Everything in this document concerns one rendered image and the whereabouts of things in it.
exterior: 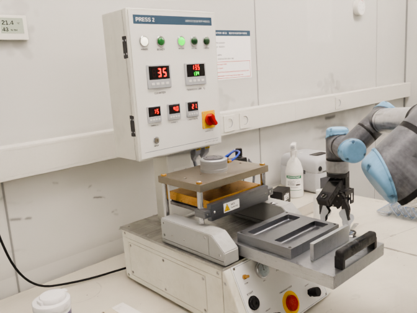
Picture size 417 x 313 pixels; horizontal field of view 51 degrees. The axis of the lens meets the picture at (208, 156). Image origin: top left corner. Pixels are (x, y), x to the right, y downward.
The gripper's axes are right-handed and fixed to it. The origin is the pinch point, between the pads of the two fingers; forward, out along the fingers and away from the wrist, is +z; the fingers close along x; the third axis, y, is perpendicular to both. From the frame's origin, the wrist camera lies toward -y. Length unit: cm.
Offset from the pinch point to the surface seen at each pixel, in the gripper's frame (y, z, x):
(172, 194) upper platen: -53, -22, 21
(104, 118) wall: -48, -42, 62
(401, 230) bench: 30.5, 7.3, -10.9
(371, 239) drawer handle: -40, -17, -32
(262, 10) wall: 40, -82, 59
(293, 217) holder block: -35.6, -16.1, -7.8
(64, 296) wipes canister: -89, -6, 20
